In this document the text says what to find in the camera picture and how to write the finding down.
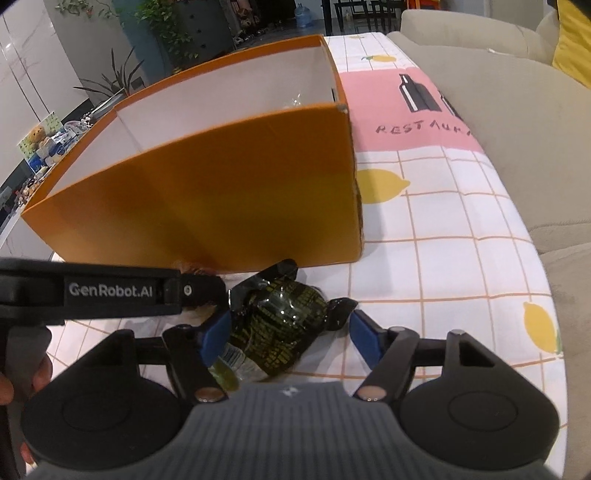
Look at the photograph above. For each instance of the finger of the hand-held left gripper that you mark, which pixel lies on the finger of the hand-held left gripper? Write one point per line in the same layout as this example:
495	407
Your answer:
205	290

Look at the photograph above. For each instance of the orange cardboard box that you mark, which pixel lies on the orange cardboard box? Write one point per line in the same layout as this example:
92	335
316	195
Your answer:
207	198

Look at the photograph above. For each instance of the lemon print checked tablecloth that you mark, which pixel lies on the lemon print checked tablecloth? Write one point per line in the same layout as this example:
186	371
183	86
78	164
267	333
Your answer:
438	277

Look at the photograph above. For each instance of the person's left hand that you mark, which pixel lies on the person's left hand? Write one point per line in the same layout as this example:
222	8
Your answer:
42	376

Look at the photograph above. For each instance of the black yellow snack packet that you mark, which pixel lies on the black yellow snack packet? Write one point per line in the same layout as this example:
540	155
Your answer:
277	323

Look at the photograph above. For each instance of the brown teddy bear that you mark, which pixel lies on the brown teddy bear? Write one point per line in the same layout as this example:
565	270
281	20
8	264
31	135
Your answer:
38	137

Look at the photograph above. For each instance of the green trailing plant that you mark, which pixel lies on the green trailing plant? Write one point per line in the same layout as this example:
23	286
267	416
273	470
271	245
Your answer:
166	32

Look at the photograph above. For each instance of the yellow cushion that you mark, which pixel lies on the yellow cushion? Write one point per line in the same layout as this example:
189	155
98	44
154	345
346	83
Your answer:
575	41

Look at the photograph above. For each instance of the beige sofa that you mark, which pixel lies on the beige sofa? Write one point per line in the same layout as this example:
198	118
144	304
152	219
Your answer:
508	138

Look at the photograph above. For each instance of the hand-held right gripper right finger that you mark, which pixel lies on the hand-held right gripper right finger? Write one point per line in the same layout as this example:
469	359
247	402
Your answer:
367	337

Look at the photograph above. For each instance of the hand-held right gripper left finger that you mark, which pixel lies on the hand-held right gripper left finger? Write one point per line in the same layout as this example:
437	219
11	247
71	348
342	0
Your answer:
214	334

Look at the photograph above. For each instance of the long leaf potted plant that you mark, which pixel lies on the long leaf potted plant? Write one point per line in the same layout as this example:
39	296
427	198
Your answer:
115	81

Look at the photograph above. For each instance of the dark grey dresser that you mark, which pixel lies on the dark grey dresser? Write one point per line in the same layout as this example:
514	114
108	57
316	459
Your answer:
207	27

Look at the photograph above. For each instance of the blue water jug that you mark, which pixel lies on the blue water jug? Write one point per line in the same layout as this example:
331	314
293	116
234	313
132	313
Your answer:
304	16

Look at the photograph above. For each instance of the dark dining table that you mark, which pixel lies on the dark dining table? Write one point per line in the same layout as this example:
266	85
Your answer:
369	9

